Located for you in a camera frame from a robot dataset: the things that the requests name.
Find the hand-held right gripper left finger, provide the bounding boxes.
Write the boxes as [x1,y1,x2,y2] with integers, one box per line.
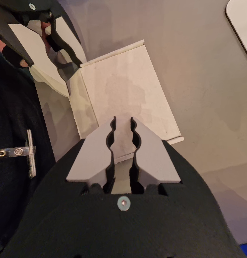
[66,116,117,192]

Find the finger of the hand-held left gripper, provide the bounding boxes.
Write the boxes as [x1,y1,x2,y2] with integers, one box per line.
[8,24,80,98]
[46,17,88,66]

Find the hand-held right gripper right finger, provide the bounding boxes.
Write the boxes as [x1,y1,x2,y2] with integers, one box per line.
[129,117,182,192]

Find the white cardboard box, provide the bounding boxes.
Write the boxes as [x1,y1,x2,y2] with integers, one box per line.
[68,39,184,164]

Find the person's left hand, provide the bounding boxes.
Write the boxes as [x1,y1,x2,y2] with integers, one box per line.
[0,21,52,68]

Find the clear badge strap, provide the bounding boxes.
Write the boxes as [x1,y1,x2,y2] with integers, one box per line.
[0,146,36,160]

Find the white rounded base plate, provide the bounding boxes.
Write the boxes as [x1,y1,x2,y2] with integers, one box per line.
[225,0,247,65]

